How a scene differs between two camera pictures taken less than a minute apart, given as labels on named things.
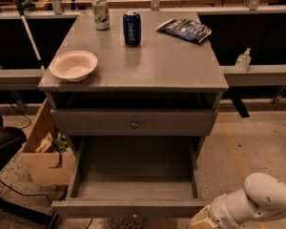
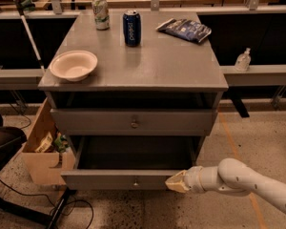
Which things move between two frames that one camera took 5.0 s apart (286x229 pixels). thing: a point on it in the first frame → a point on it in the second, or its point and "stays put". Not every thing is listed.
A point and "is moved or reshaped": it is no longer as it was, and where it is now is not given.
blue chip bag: [187, 30] stays put
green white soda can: [101, 13] stays put
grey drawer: [133, 176] is moved or reshaped
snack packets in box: [59, 143] stays put
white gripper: [221, 213] → [194, 179]
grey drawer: [138, 121] stays put
